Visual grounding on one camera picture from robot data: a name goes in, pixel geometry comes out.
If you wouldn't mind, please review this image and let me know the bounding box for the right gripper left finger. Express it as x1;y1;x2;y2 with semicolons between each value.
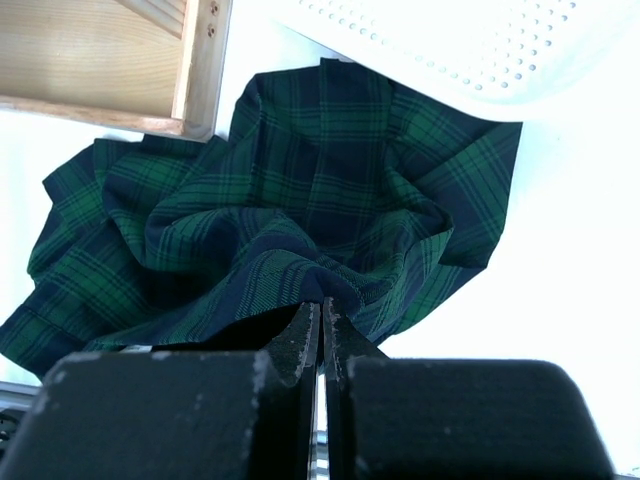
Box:
1;303;320;479

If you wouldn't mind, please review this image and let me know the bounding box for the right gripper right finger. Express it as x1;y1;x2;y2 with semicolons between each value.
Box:
322;298;615;479

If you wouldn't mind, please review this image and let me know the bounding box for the green plaid skirt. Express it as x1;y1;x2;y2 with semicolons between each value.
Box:
1;59;522;377

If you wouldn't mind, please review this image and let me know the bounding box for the wooden clothes rack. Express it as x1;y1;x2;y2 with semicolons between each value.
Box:
1;0;232;142

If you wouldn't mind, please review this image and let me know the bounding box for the white plastic basket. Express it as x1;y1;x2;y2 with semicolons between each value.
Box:
268;0;639;121

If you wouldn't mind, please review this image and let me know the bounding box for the aluminium mounting rail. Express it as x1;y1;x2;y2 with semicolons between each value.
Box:
0;381;39;455

